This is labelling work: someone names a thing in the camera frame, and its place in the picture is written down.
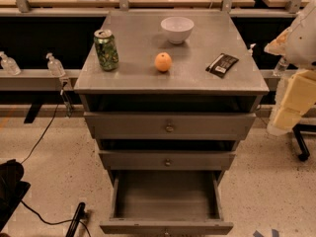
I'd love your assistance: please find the green soda can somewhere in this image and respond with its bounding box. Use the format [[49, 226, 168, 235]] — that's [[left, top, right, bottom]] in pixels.
[[94, 29, 119, 71]]

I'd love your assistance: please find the white bowl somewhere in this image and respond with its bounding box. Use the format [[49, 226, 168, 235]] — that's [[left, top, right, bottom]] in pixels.
[[161, 17, 195, 44]]

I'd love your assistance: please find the grey middle drawer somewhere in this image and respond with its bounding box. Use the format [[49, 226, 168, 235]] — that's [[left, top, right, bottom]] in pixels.
[[99, 150, 235, 171]]

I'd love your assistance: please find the grey metal drawer cabinet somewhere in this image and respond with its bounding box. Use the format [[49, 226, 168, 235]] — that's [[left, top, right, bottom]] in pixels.
[[74, 10, 269, 180]]

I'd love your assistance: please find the clear plastic water bottle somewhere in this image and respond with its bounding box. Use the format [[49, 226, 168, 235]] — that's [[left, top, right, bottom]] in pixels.
[[273, 57, 289, 77]]

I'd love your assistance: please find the grey top drawer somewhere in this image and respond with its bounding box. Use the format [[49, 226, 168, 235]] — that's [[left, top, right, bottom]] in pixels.
[[84, 112, 256, 140]]

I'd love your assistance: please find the clear pump sanitizer bottle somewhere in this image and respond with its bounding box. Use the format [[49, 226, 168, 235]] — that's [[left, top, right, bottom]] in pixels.
[[46, 52, 65, 77]]

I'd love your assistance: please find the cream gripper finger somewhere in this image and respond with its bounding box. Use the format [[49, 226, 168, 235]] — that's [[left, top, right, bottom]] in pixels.
[[267, 106, 301, 136], [280, 69, 316, 116]]

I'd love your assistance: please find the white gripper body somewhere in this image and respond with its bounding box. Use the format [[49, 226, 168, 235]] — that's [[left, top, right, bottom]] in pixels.
[[264, 28, 291, 56]]

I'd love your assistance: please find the black table leg with caster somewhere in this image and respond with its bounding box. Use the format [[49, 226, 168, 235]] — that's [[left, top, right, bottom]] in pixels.
[[292, 123, 316, 162]]

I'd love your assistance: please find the black tube on floor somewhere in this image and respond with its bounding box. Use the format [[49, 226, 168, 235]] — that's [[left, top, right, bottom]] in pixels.
[[65, 202, 86, 237]]

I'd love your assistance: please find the orange fruit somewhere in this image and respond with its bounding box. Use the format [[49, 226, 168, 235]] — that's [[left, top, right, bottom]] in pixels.
[[155, 52, 172, 72]]

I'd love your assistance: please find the clear pump bottle far left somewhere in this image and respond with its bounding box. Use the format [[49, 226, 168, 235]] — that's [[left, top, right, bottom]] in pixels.
[[0, 51, 21, 75]]

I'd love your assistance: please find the black equipment lower left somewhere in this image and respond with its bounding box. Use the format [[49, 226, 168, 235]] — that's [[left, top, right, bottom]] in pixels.
[[0, 159, 31, 230]]

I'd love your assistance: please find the small white pump bottle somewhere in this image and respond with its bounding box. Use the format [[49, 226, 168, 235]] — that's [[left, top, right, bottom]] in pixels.
[[248, 43, 256, 55]]

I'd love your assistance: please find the black rxbar chocolate wrapper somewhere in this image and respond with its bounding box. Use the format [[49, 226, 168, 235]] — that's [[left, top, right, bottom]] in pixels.
[[205, 53, 239, 78]]

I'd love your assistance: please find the grey open bottom drawer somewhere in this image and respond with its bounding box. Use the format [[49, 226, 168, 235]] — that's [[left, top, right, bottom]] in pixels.
[[100, 171, 233, 237]]

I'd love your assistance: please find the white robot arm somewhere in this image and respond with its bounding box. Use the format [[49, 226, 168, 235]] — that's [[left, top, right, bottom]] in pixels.
[[265, 0, 316, 136]]

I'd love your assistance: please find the grey metal rail shelf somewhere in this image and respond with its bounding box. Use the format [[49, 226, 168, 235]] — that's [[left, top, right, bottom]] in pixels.
[[0, 68, 82, 93]]

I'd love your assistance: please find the black floor cable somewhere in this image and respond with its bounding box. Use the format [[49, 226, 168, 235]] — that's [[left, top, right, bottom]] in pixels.
[[20, 82, 93, 237]]

